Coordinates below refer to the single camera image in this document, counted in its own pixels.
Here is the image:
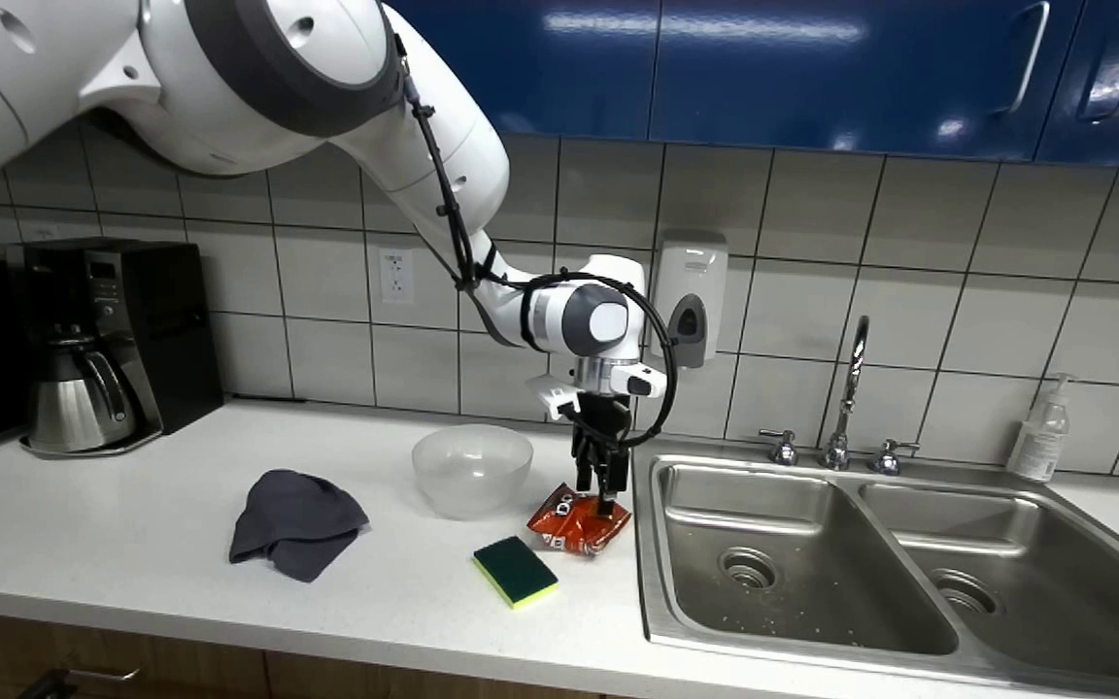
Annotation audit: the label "black coffee maker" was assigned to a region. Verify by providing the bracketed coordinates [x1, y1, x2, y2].
[25, 237, 224, 456]

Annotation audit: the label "white wall outlet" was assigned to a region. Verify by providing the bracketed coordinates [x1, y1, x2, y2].
[377, 248, 416, 307]

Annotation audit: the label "green yellow sponge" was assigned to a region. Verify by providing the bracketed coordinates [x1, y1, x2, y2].
[474, 538, 554, 605]

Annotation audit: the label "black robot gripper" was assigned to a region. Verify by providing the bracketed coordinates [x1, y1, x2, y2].
[573, 391, 630, 504]

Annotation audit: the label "clear plastic bowl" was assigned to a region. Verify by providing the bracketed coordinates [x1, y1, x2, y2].
[411, 424, 531, 521]

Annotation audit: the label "stainless double sink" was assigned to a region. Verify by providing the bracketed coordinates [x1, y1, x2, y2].
[633, 456, 1119, 695]

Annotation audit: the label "blue upper cabinets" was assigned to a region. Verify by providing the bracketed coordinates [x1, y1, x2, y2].
[389, 0, 1119, 167]

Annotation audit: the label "clear soap bottle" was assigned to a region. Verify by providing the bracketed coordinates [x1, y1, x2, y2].
[1006, 378, 1069, 483]

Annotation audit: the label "steel coffee carafe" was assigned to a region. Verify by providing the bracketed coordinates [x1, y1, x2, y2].
[25, 340, 136, 460]

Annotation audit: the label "dark grey cloth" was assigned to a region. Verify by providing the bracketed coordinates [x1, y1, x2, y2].
[231, 469, 371, 583]

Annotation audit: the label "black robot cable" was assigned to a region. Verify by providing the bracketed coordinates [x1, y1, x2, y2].
[395, 50, 684, 452]

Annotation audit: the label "white wall soap dispenser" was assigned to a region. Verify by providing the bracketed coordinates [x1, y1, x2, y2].
[653, 233, 728, 371]

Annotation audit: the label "wooden drawer fronts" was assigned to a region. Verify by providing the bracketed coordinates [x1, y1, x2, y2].
[0, 617, 602, 699]

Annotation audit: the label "chrome sink faucet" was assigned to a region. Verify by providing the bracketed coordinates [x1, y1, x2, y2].
[766, 318, 913, 474]

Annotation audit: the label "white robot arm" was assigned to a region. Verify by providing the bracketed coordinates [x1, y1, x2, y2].
[0, 0, 676, 500]

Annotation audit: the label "orange snack packet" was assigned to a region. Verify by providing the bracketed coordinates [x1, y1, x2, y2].
[530, 484, 630, 556]

